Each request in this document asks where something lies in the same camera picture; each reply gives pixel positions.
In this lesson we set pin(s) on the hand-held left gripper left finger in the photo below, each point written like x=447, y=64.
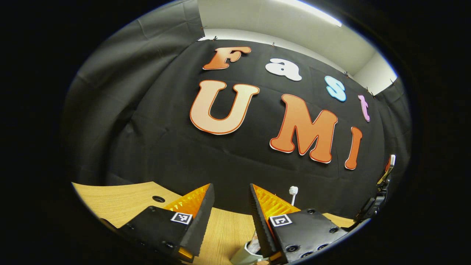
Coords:
x=200, y=224

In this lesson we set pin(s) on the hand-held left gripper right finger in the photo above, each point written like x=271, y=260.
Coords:
x=263, y=232

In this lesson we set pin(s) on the white toothpaste tube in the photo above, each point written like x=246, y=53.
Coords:
x=254, y=244

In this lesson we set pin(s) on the white blue toothbrush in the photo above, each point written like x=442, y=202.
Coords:
x=293, y=190

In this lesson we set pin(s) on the wooden desktop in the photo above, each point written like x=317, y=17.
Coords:
x=121, y=202

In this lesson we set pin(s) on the black backdrop cloth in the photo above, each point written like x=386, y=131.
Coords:
x=165, y=147

